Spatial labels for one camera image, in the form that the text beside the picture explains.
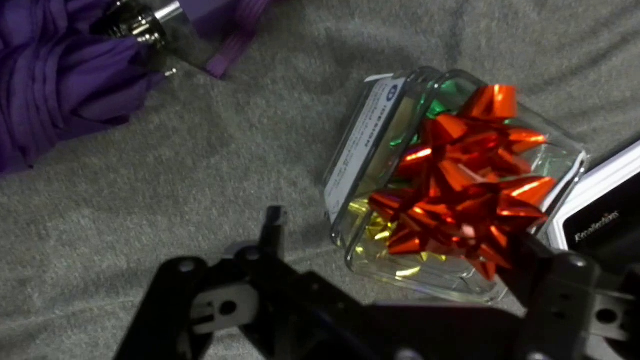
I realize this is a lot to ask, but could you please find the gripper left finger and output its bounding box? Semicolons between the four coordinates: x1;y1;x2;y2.
114;205;371;360

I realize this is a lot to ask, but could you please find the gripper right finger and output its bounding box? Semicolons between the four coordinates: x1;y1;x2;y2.
500;231;640;360

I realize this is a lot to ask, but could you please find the clear plastic tray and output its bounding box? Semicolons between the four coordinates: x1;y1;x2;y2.
322;66;589;306

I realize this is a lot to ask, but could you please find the black and white box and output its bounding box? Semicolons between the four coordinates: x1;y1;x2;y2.
546;140;640;281

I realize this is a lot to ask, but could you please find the gold foil gift bow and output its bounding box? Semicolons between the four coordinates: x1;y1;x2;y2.
348;199;447;279

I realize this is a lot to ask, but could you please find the red foil gift bow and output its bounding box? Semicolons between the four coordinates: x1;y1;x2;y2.
368;84;557;282

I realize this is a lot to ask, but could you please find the green foil gift bow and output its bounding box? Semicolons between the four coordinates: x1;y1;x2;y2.
389;80;521;148

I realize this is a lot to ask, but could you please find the purple folded umbrella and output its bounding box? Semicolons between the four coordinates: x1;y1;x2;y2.
0;0;273;175

